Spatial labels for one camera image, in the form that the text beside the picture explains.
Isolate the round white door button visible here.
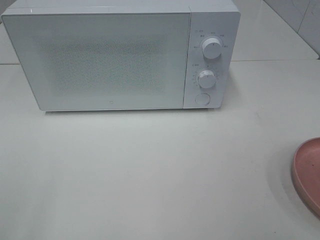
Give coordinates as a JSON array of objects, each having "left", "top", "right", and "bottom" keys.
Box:
[{"left": 195, "top": 93, "right": 211, "bottom": 106}]

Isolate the pink round plate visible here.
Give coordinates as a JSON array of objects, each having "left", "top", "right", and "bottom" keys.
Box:
[{"left": 291, "top": 137, "right": 320, "bottom": 217}]

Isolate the white microwave door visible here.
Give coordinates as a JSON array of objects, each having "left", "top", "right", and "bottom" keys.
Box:
[{"left": 3, "top": 13, "right": 190, "bottom": 111}]

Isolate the lower white timer knob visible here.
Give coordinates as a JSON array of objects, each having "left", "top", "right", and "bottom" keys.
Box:
[{"left": 197, "top": 70, "right": 217, "bottom": 89}]

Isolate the upper white power knob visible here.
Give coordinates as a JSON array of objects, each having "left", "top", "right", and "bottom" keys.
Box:
[{"left": 201, "top": 37, "right": 222, "bottom": 60}]

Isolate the white microwave oven body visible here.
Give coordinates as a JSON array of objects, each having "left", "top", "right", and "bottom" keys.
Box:
[{"left": 1, "top": 0, "right": 241, "bottom": 110}]

